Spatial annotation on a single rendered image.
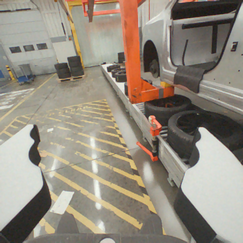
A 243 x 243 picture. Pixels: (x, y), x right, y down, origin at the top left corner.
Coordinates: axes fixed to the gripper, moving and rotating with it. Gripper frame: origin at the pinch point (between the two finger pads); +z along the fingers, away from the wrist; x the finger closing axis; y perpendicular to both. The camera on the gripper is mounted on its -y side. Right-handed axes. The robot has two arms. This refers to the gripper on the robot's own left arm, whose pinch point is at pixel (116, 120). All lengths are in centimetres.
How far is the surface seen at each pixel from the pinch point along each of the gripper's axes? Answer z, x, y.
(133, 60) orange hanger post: 172, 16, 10
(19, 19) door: 1082, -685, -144
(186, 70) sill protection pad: 142, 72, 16
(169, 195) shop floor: 63, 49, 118
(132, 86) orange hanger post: 172, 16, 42
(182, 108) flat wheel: 145, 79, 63
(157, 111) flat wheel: 149, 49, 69
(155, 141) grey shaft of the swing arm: 103, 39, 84
